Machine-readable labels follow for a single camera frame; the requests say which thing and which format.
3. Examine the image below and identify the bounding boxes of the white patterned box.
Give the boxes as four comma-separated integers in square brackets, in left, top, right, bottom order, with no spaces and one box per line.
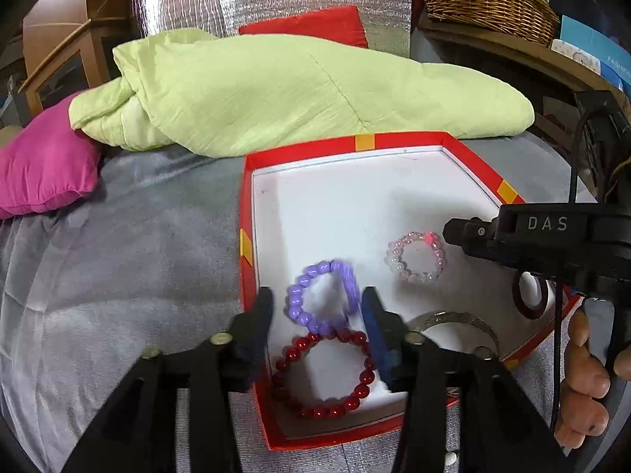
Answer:
[549,39,602,74]

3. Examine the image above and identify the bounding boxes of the pink bead bracelet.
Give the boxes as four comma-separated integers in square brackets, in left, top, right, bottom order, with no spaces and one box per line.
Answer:
[385,230,447,285]

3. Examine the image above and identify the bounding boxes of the light green quilt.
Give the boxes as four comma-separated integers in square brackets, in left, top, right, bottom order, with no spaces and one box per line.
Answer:
[68,27,536,158]

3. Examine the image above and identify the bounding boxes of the silver bangle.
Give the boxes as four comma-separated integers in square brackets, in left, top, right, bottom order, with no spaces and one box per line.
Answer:
[409,309,501,356]

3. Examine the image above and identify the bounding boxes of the dark thin bangle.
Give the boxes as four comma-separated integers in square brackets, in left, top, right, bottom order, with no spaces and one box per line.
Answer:
[512,271,549,321]

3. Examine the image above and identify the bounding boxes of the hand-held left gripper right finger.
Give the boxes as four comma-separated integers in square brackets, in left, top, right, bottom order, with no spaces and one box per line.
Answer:
[361,286,573,473]

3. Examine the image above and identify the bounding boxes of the grey blanket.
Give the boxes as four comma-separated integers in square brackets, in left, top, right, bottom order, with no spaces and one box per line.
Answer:
[0,130,599,473]

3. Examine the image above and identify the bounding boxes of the blue cardboard box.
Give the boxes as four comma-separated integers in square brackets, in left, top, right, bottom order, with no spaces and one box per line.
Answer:
[559,15,631,92]

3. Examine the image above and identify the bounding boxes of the red cushion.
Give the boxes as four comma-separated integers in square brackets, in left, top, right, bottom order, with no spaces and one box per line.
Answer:
[238,5,370,50]

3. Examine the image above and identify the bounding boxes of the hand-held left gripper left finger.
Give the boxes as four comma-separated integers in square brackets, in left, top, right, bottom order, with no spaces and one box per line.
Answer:
[62,287,275,473]

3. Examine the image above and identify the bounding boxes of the wooden side table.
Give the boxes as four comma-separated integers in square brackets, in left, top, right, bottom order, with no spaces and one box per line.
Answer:
[416,12,631,124]

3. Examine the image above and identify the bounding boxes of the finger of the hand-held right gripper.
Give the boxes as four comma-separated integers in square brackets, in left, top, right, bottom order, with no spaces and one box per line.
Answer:
[442,217,513,267]

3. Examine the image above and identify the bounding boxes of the red shallow cardboard box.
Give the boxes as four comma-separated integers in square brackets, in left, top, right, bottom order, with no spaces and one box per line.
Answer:
[239,130,582,451]

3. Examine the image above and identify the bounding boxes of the wicker basket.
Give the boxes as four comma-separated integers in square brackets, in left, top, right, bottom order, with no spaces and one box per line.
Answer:
[415,0,560,47]

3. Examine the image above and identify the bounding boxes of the purple bead bracelet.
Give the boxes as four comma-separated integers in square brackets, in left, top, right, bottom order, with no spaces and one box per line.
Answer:
[285,259,363,338]

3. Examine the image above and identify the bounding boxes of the red bead bracelet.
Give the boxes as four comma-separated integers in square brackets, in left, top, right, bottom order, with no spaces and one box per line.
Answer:
[273,328,378,419]

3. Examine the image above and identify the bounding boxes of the person's right hand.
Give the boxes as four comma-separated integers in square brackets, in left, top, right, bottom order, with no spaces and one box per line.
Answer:
[554,310,612,449]

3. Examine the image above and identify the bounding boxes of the magenta pillow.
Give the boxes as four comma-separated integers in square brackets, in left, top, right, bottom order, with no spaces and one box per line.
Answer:
[0,91,102,220]

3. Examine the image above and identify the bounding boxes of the wooden pillar cabinet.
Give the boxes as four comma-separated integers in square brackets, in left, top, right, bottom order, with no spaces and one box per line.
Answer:
[20,0,136,116]

